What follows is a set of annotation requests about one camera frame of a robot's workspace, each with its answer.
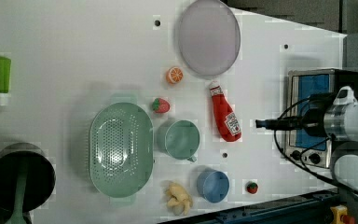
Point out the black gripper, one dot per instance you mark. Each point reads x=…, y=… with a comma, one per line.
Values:
x=312, y=121

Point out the red ketchup bottle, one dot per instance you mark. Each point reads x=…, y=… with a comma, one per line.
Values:
x=226, y=121

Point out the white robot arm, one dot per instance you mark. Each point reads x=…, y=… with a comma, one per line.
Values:
x=344, y=130

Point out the green perforated strainer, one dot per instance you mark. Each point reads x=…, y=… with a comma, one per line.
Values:
x=121, y=146

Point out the silver toaster oven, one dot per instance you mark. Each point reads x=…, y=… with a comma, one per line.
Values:
x=315, y=92

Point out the small red strawberry toy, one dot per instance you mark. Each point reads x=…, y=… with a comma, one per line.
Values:
x=252, y=188

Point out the blue cup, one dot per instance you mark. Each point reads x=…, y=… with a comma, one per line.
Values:
x=213, y=185

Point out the yellow red clamp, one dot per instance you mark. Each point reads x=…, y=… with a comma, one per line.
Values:
x=341, y=216

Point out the green mug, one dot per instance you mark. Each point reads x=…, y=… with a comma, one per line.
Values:
x=179, y=139

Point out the lilac round plate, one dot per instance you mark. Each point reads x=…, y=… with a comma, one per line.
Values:
x=209, y=37

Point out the orange slice toy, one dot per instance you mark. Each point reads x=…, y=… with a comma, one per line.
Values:
x=174, y=75

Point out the large strawberry toy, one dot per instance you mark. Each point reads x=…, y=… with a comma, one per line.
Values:
x=160, y=106

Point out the peeled banana toy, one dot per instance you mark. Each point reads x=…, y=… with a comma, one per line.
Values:
x=179, y=198

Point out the black cooking pot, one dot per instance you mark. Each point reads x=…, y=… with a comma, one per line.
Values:
x=25, y=159

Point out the green ladle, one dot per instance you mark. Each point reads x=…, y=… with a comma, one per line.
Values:
x=17, y=214

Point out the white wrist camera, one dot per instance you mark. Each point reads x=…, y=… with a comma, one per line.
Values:
x=345, y=96

